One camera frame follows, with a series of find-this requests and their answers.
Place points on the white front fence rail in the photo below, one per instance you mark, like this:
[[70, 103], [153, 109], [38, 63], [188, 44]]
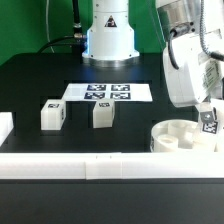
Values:
[[91, 166]]

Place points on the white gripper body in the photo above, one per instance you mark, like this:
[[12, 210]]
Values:
[[197, 75]]

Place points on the white fence rail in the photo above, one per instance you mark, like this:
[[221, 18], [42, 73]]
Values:
[[91, 166], [6, 125]]

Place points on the white left fence rail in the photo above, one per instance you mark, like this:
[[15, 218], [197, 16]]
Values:
[[6, 125]]

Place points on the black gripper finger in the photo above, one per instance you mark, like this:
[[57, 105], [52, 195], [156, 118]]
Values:
[[206, 112]]

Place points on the white sheet with tags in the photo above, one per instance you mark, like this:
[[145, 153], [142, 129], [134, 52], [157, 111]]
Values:
[[118, 92]]

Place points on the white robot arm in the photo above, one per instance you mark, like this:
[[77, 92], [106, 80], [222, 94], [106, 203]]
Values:
[[110, 39]]

